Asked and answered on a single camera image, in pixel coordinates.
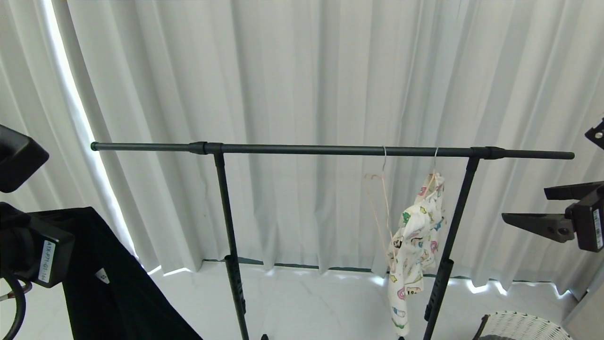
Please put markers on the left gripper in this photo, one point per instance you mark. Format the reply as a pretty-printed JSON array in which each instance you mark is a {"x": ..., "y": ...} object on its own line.
[{"x": 37, "y": 255}]

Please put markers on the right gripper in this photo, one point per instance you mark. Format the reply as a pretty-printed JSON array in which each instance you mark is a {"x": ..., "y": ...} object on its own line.
[{"x": 587, "y": 222}]

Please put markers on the black garment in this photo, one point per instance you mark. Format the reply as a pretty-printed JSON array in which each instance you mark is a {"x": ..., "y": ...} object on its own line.
[{"x": 113, "y": 302}]

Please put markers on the cream printed garment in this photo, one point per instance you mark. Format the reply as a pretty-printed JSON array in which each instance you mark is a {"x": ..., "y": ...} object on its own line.
[{"x": 415, "y": 245}]

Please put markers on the white laundry basket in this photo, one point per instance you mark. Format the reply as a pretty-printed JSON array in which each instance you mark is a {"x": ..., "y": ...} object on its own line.
[{"x": 524, "y": 328}]

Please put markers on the black clothes rack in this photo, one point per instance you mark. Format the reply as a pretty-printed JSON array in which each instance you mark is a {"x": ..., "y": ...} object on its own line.
[{"x": 330, "y": 150}]

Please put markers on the white curtain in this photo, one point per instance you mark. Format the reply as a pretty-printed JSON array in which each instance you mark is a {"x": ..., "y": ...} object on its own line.
[{"x": 302, "y": 71}]

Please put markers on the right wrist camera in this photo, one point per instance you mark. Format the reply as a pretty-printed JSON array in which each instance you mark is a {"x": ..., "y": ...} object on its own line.
[{"x": 598, "y": 134}]

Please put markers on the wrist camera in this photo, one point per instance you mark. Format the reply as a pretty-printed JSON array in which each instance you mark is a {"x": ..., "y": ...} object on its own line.
[
  {"x": 598, "y": 134},
  {"x": 19, "y": 160}
]

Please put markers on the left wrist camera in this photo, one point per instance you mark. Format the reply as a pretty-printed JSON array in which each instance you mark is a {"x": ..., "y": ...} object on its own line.
[{"x": 19, "y": 160}]

